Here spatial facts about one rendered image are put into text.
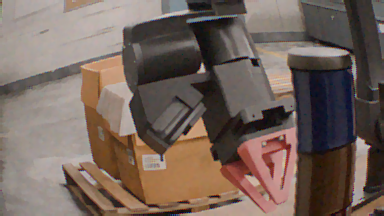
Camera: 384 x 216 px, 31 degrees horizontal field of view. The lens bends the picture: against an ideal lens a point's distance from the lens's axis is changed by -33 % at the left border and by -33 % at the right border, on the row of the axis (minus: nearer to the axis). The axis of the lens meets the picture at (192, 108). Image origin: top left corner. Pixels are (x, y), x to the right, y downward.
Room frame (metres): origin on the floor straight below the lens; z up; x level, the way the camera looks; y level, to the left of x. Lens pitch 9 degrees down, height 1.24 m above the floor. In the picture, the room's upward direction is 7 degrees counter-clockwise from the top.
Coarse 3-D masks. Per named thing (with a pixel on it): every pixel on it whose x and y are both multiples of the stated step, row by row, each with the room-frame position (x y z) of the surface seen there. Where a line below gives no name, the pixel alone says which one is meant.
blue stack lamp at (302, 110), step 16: (304, 80) 0.35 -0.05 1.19; (320, 80) 0.34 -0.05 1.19; (336, 80) 0.34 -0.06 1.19; (352, 80) 0.35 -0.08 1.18; (304, 96) 0.35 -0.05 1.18; (320, 96) 0.34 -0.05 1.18; (336, 96) 0.34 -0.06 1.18; (352, 96) 0.35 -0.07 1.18; (304, 112) 0.35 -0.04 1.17; (320, 112) 0.34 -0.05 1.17; (336, 112) 0.34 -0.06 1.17; (352, 112) 0.35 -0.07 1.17; (304, 128) 0.35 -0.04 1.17; (320, 128) 0.34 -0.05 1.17; (336, 128) 0.34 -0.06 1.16; (352, 128) 0.34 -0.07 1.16; (304, 144) 0.35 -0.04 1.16; (320, 144) 0.34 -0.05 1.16; (336, 144) 0.34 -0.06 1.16
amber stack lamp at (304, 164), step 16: (352, 144) 0.34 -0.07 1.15; (304, 160) 0.35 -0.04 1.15; (320, 160) 0.34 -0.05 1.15; (336, 160) 0.34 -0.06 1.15; (352, 160) 0.35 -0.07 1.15; (304, 176) 0.35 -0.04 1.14; (320, 176) 0.34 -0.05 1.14; (336, 176) 0.34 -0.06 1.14; (352, 176) 0.35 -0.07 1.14; (304, 192) 0.35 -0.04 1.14; (320, 192) 0.34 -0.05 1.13; (336, 192) 0.34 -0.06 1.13; (352, 192) 0.35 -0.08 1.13; (304, 208) 0.35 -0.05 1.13; (320, 208) 0.34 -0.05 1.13; (336, 208) 0.34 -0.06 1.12
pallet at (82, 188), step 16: (80, 176) 4.66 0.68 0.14; (96, 176) 4.66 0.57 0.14; (80, 192) 4.48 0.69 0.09; (96, 192) 4.27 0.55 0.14; (112, 192) 4.27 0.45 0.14; (240, 192) 4.13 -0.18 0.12; (96, 208) 4.35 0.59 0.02; (112, 208) 3.92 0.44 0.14; (128, 208) 3.96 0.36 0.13; (144, 208) 3.95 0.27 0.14; (160, 208) 3.98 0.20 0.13; (176, 208) 4.01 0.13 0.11; (192, 208) 4.03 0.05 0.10; (208, 208) 4.05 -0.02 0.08
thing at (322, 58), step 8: (296, 48) 0.37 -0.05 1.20; (304, 48) 0.36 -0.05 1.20; (312, 48) 0.36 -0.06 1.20; (320, 48) 0.36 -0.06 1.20; (328, 48) 0.36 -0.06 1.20; (288, 56) 0.36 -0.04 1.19; (296, 56) 0.35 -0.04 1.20; (304, 56) 0.34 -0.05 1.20; (312, 56) 0.34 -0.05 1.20; (320, 56) 0.34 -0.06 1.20; (328, 56) 0.34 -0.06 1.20; (336, 56) 0.34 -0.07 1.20; (344, 56) 0.34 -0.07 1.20; (288, 64) 0.35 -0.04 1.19; (296, 64) 0.35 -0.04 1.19; (304, 64) 0.34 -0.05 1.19; (312, 64) 0.34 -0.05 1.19; (320, 64) 0.34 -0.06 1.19; (328, 64) 0.34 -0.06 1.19; (336, 64) 0.34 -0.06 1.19; (344, 64) 0.34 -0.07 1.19; (352, 64) 0.35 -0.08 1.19
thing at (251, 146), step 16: (272, 128) 0.84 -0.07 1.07; (224, 144) 0.87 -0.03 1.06; (240, 144) 0.84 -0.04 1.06; (256, 144) 0.83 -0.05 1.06; (272, 144) 0.85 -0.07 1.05; (288, 144) 0.85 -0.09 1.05; (224, 160) 0.88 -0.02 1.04; (256, 160) 0.83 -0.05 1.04; (288, 160) 0.84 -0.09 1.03; (256, 176) 0.84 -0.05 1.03; (288, 176) 0.84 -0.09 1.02; (272, 192) 0.83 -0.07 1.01; (288, 192) 0.83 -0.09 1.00
